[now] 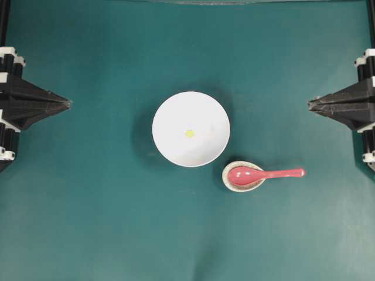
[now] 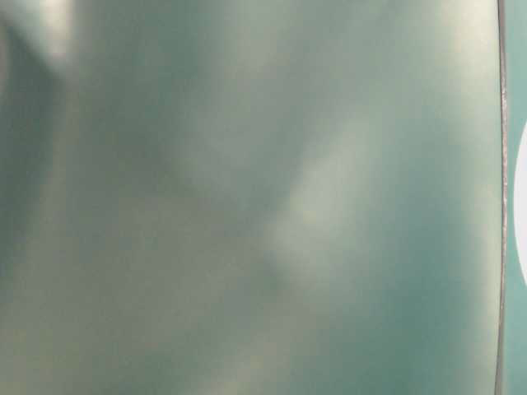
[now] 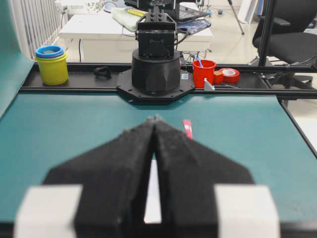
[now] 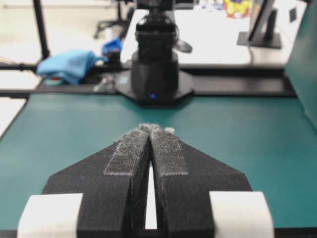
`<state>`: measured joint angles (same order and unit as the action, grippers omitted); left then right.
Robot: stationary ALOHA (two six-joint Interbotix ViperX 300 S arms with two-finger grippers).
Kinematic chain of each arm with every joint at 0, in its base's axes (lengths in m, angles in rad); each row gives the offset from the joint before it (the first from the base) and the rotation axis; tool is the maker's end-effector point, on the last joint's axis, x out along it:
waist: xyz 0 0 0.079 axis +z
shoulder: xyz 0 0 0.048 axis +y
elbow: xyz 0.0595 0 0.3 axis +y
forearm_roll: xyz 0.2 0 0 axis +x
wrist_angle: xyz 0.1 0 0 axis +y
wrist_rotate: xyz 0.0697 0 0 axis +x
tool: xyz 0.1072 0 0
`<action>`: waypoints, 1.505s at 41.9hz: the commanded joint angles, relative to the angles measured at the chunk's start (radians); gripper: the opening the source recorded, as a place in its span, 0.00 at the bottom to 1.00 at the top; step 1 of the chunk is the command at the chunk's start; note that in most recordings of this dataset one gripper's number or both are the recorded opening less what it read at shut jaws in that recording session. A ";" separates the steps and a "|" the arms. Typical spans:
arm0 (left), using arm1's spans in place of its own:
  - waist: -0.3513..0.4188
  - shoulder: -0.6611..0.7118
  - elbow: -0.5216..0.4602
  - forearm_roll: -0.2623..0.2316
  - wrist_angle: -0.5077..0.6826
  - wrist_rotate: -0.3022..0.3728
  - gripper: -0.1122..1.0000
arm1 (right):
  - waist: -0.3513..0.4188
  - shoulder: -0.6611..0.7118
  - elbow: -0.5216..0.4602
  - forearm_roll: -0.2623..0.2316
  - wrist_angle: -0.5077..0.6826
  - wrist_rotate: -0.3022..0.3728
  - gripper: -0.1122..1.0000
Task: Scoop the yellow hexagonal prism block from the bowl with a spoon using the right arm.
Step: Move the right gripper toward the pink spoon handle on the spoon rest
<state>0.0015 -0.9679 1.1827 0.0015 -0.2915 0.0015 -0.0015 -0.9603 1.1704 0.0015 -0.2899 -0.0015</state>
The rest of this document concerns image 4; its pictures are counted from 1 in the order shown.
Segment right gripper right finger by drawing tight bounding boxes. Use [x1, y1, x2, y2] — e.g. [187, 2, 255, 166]
[151, 127, 274, 238]

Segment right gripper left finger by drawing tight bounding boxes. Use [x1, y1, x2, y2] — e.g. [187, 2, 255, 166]
[17, 129, 149, 238]

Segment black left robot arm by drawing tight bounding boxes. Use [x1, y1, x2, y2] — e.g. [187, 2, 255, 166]
[114, 0, 194, 105]

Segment blue cloth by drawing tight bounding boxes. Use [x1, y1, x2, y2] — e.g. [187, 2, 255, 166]
[36, 49, 108, 86]

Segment black office chair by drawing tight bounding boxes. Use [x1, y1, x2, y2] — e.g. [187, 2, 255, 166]
[93, 0, 135, 40]

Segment colourful bag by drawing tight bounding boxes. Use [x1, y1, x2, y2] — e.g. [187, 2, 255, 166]
[223, 0, 251, 19]

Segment black aluminium frame rail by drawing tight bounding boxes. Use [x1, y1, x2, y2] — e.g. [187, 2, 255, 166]
[0, 69, 296, 98]

